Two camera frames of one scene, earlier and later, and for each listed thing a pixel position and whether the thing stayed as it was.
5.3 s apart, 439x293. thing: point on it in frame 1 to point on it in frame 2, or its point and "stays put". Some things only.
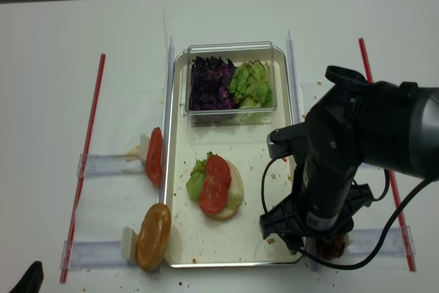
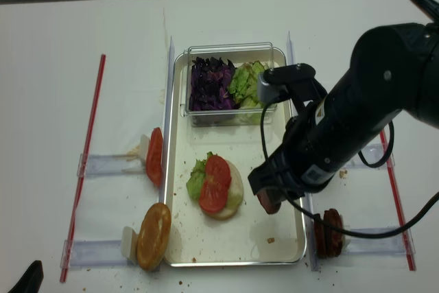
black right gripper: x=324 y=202 to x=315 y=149
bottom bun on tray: x=235 y=193 stays put
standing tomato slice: x=154 y=156 stays put
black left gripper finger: x=32 y=280 stays put
